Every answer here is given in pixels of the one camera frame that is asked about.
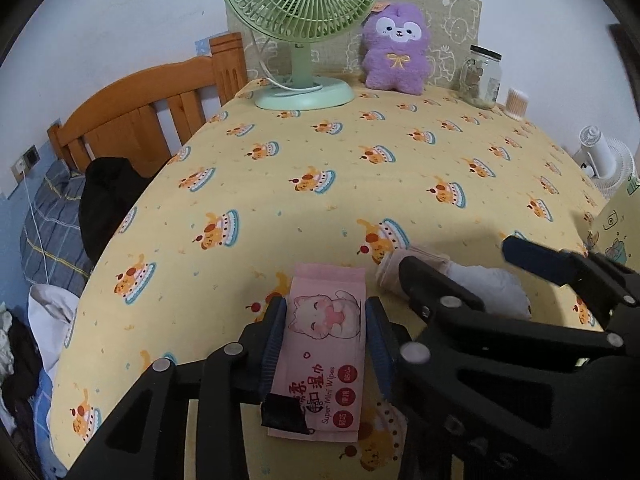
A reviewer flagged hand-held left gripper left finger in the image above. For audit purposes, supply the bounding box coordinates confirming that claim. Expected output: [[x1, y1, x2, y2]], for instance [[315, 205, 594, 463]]
[[65, 296, 289, 480]]

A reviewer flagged blue plaid bedding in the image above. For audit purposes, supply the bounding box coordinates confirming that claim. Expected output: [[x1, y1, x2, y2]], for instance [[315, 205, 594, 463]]
[[20, 162, 96, 286]]

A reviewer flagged cotton swab container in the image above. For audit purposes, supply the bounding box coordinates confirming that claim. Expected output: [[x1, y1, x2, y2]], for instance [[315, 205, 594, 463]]
[[505, 88, 530, 120]]

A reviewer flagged purple plush toy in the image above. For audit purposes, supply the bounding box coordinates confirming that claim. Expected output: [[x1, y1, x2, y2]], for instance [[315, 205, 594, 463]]
[[361, 2, 432, 95]]

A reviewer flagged white tissue packet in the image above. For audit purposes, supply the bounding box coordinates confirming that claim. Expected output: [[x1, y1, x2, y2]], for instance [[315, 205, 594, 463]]
[[375, 245, 532, 320]]

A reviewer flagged glass jar with black lid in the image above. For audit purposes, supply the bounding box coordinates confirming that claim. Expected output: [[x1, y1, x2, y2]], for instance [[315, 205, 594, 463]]
[[459, 45, 503, 111]]

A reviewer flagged white cloth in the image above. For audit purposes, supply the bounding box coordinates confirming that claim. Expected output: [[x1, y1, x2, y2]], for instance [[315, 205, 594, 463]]
[[27, 285, 81, 386]]

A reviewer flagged wall socket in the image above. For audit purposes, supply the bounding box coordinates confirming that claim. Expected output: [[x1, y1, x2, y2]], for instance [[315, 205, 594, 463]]
[[11, 145, 40, 183]]

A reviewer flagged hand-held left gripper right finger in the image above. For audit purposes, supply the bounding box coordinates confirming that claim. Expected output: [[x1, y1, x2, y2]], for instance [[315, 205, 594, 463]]
[[364, 297, 412, 402]]

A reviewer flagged black cloth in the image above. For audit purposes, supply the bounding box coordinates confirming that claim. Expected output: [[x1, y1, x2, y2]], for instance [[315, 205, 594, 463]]
[[79, 156, 151, 273]]

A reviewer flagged yellow cartoon print storage box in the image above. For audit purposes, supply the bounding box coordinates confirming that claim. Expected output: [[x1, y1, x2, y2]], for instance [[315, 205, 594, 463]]
[[582, 180, 640, 267]]

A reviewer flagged small white fan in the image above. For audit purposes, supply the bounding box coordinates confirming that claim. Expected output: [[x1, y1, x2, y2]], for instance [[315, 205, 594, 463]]
[[572, 125, 640, 202]]

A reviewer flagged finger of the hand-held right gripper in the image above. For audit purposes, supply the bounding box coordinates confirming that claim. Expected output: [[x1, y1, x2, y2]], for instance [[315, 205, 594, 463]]
[[397, 256, 627, 427], [501, 236, 640, 332]]

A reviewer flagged pile of clothes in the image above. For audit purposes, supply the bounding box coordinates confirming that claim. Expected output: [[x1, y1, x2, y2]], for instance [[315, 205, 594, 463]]
[[0, 300, 47, 436]]

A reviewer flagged green desk fan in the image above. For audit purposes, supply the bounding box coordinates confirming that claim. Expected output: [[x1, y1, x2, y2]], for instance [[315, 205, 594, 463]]
[[220, 0, 383, 111]]

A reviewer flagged pink wet wipes pack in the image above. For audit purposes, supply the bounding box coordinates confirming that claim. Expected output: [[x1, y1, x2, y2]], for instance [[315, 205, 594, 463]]
[[260, 261, 368, 443]]

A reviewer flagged yellow cake print tablecloth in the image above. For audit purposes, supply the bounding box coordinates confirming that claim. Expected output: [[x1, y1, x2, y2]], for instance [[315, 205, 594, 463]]
[[50, 77, 621, 480]]

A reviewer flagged beige printed cardboard sheet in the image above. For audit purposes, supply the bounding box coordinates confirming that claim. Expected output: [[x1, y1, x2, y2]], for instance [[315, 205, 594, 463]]
[[227, 0, 483, 102]]

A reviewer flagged wooden bed headboard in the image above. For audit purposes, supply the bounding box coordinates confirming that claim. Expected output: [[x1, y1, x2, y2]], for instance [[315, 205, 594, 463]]
[[47, 32, 248, 179]]

